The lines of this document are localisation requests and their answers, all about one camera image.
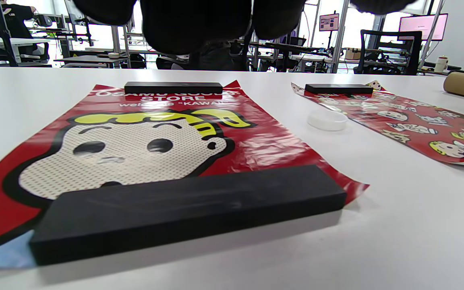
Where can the person's left hand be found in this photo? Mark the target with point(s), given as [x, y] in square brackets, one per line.
[195, 24]

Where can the black rectangular weight bar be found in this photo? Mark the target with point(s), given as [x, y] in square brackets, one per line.
[187, 213]
[173, 88]
[338, 88]

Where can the red cartoon face poster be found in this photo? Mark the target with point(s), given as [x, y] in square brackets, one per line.
[264, 141]

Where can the translucent white tube cap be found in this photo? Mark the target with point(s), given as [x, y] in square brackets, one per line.
[327, 120]

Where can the red patterned poster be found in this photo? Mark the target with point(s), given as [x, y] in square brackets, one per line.
[409, 121]

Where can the small lit monitor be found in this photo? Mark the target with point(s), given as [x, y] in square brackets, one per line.
[329, 22]

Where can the black office chair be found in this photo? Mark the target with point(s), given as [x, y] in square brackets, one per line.
[413, 48]

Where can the pink lit monitor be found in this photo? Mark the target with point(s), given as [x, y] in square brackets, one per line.
[423, 26]

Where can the white mug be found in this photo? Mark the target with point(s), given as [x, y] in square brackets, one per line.
[441, 64]

